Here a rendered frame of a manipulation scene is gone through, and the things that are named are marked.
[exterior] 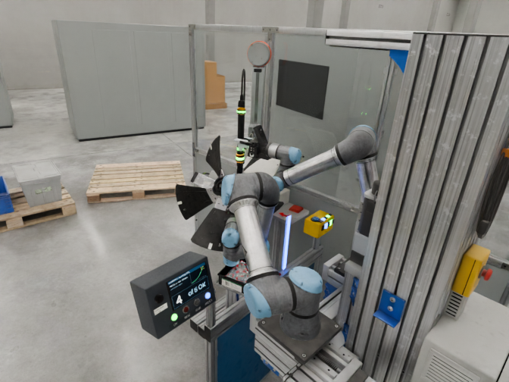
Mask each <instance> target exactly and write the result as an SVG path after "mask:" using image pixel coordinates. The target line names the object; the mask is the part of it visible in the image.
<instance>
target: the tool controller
mask: <svg viewBox="0 0 509 382"><path fill-rule="evenodd" d="M130 286H131V289H132V292H133V298H134V300H135V304H136V308H137V312H138V315H139V320H140V323H141V325H142V329H143V330H145V331H146V332H148V333H149V334H151V335H152V336H153V337H155V338H157V339H158V340H159V339H160V338H162V337H163V336H165V335H166V334H168V333H169V332H171V331H172V330H173V329H175V328H176V327H178V326H180V325H181V324H182V323H184V322H185V321H187V320H189V319H190V318H191V317H193V316H194V315H196V314H197V313H199V312H200V311H201V310H203V309H204V308H206V307H208V306H209V305H210V304H212V303H213V302H215V301H216V297H215V293H214V287H213V283H212V279H211V272H210V268H209V264H208V257H207V256H205V255H201V254H198V253H195V252H191V251H189V252H187V253H185V254H183V255H181V256H179V257H177V258H175V259H173V260H171V261H169V262H167V263H165V264H163V265H161V266H159V267H157V268H155V269H154V270H152V271H149V272H148V273H146V274H143V275H142V276H140V277H137V278H136V279H134V280H131V281H130ZM182 290H183V292H184V295H185V299H186V303H185V304H183V305H181V306H180V307H179V308H176V309H175V310H174V307H173V302H172V299H171V297H172V296H174V295H176V294H177V293H179V292H181V291H182ZM206 292H209V293H210V294H211V296H210V298H209V299H206V298H205V294H206ZM196 299H200V304H199V305H198V306H195V305H194V301H195V300H196ZM186 305H187V306H188V307H189V311H188V312H187V313H183V307H184V306H186ZM173 313H177V319H176V320H175V321H172V320H171V319H170V317H171V315H172V314H173Z"/></svg>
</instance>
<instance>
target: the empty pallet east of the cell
mask: <svg viewBox="0 0 509 382"><path fill-rule="evenodd" d="M177 184H180V185H186V183H185V180H184V176H183V171H182V168H181V164H180V161H153V162H138V163H123V164H97V165H96V167H95V171H94V173H93V176H92V179H91V181H90V185H89V187H88V189H87V192H86V196H87V201H88V203H101V202H121V201H126V200H137V199H160V198H170V197H176V185H177ZM156 189H175V192H174V193H165V194H154V195H145V190H156ZM124 192H133V196H124V197H114V198H104V199H103V198H101V194H103V193H124Z"/></svg>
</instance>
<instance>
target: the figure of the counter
mask: <svg viewBox="0 0 509 382"><path fill-rule="evenodd" d="M171 299H172V302H173V307H174V310H175V309H176V308H179V307H180V306H181V305H183V304H185V303H186V299H185V295H184V292H183V290H182V291H181V292H179V293H177V294H176V295H174V296H172V297H171Z"/></svg>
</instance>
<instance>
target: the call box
mask: <svg viewBox="0 0 509 382"><path fill-rule="evenodd" d="M328 214H329V213H326V212H325V211H321V210H319V211H317V212H315V213H314V214H312V215H311V216H309V217H307V218H305V220H304V233H306V234H308V235H311V236H313V237H315V238H317V239H318V238H320V237H321V236H322V235H324V234H325V233H327V232H328V231H330V230H331V229H332V228H333V224H331V225H330V226H328V227H327V228H326V229H324V230H323V231H322V230H321V229H322V226H323V225H325V224H326V223H327V222H329V221H331V220H332V219H333V218H334V215H332V216H330V217H329V218H327V219H326V220H325V221H323V220H322V221H323V222H322V223H320V222H319V221H320V220H321V218H324V217H325V216H327V215H328ZM312 217H318V218H319V219H320V220H319V221H313V220H312Z"/></svg>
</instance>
